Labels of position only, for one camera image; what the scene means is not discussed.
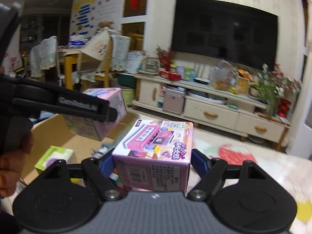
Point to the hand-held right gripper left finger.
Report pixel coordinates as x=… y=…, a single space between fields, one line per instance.
x=106 y=163

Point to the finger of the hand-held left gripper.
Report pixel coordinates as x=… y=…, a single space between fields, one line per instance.
x=80 y=103

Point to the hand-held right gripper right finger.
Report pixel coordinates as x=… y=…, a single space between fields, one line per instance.
x=199 y=162

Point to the colourful puzzle cube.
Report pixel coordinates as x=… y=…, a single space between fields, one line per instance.
x=116 y=176

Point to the pink robot toy box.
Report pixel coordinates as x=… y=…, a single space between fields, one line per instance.
x=97 y=126

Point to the printed cardboard box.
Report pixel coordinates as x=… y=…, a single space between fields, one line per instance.
x=53 y=131

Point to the pink oven toy box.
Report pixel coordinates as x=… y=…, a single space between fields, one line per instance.
x=156 y=146

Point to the green medicine box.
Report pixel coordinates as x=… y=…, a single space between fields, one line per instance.
x=56 y=156

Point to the person's left hand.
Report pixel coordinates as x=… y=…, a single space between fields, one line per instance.
x=12 y=170

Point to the cream television cabinet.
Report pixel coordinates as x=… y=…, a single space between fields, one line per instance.
x=209 y=109

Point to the wooden chair with lace cover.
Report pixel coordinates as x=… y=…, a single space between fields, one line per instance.
x=43 y=53
x=119 y=51

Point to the pink storage case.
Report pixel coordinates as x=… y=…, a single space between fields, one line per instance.
x=173 y=101

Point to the leaning paper certificate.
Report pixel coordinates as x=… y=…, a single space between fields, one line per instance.
x=134 y=62

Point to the white kettle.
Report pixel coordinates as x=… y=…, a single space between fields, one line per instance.
x=150 y=64

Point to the black router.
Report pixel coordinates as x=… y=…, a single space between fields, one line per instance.
x=201 y=79

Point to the clear plastic snack bag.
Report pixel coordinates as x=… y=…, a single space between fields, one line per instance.
x=223 y=78

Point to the framed certificate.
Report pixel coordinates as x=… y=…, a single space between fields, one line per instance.
x=243 y=85

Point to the small green box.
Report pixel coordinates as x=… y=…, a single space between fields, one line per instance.
x=189 y=74

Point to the flat red box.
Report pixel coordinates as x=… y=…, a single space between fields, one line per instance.
x=169 y=75

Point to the red berry branches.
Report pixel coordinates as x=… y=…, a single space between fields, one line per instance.
x=165 y=57

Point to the red vase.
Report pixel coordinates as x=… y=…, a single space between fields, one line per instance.
x=282 y=108

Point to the potted plant with flowers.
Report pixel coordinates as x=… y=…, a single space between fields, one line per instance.
x=270 y=87

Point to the black television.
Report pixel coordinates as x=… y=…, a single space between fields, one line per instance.
x=224 y=31

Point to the wall poster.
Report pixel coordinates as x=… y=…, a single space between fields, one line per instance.
x=92 y=12

